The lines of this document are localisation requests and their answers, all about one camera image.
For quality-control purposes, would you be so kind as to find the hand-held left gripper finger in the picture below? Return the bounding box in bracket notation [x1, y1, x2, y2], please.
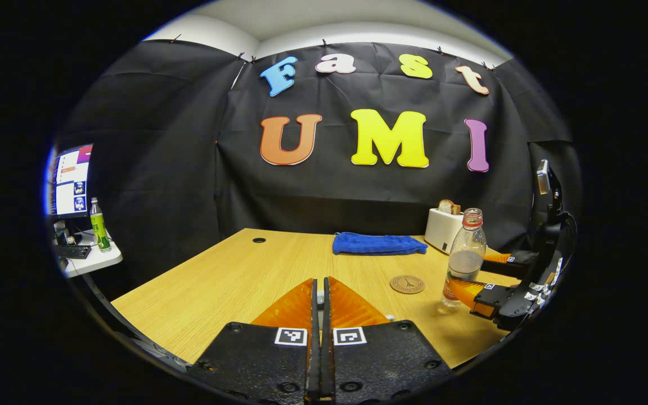
[321, 277, 454, 403]
[189, 278, 320, 403]

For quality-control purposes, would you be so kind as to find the clear water bottle red label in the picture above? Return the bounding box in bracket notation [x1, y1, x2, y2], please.
[442, 208, 488, 308]

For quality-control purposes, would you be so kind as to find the round wooden coaster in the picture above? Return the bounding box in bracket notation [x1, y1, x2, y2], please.
[389, 274, 426, 295]

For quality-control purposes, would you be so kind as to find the green drink bottle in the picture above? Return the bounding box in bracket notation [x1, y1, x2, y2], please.
[89, 197, 113, 253]

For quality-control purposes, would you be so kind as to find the white toaster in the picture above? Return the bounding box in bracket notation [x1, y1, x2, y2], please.
[424, 208, 466, 254]

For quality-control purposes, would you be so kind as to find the blue towel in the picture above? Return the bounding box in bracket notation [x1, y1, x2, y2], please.
[332, 232, 429, 257]

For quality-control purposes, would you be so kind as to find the white side table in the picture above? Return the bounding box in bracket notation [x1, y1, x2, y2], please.
[57, 228, 124, 280]

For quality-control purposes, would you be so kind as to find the black keyboard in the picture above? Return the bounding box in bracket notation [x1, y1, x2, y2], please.
[56, 245, 93, 260]

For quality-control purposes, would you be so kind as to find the computer monitor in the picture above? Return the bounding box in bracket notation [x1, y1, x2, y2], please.
[47, 144, 95, 219]

